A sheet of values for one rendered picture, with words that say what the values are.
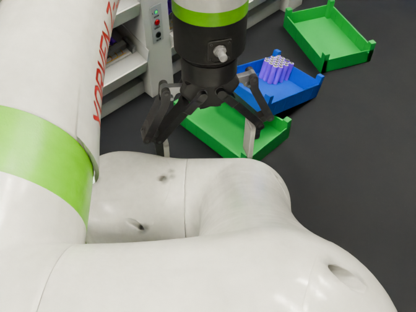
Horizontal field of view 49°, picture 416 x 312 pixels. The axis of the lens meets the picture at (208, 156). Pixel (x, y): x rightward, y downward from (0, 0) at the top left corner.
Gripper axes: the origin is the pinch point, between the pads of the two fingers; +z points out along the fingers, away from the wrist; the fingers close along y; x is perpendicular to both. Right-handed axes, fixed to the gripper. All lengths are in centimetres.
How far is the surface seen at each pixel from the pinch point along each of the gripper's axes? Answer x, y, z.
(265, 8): 103, 51, 36
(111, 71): 66, -12, 28
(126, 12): 66, -5, 10
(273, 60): 67, 41, 34
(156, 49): 71, 3, 26
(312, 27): 92, 67, 40
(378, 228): 6, 48, 46
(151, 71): 70, 1, 33
